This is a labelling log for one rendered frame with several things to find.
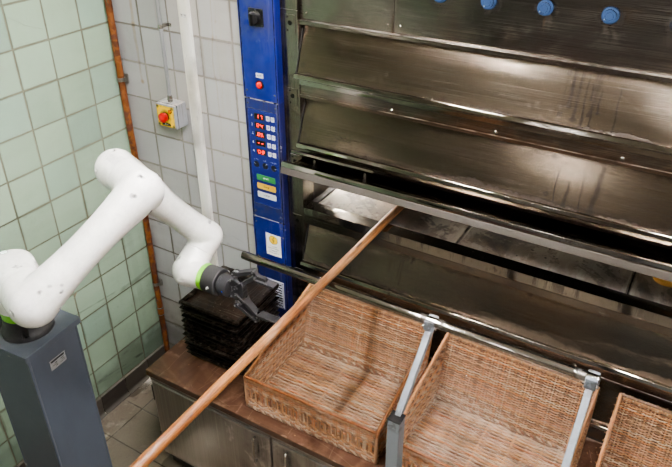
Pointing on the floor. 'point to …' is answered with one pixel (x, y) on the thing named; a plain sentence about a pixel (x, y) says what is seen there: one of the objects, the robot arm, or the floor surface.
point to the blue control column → (251, 43)
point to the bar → (426, 350)
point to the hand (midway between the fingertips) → (274, 302)
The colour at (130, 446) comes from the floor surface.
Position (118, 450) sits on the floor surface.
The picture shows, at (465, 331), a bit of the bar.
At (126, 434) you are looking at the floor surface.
